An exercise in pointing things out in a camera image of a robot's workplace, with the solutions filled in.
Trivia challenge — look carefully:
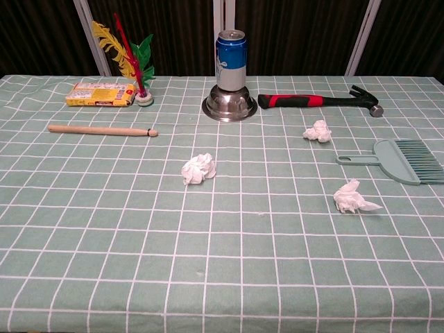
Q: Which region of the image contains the small teal hand broom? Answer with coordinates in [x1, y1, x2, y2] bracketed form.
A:
[335, 139, 444, 185]

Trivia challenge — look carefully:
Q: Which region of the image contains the upturned stainless steel bowl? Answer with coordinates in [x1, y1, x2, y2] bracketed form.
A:
[201, 85, 259, 123]

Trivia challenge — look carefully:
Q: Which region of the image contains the green white checked tablecloth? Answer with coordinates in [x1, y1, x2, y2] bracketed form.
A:
[0, 74, 444, 333]

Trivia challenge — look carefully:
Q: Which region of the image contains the red black claw hammer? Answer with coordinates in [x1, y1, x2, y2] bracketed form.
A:
[257, 85, 384, 118]

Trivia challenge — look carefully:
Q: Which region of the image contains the colourful feather shuttlecock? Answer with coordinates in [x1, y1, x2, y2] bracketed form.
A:
[91, 12, 156, 106]

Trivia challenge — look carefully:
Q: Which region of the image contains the blue silver drink can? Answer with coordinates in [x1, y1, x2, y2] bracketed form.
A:
[214, 29, 248, 92]

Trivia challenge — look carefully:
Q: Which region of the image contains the wooden stick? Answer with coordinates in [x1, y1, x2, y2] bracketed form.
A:
[47, 124, 160, 137]

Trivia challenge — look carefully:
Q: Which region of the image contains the dark pleated curtain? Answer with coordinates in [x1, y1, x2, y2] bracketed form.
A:
[0, 0, 101, 77]
[357, 0, 444, 84]
[235, 0, 370, 77]
[85, 0, 216, 77]

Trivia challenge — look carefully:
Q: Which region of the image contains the yellow snack box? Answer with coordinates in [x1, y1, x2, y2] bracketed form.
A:
[65, 82, 137, 108]

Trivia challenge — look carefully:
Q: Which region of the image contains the white aluminium frame post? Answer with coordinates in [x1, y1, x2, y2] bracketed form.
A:
[344, 0, 382, 76]
[212, 0, 237, 77]
[72, 0, 112, 77]

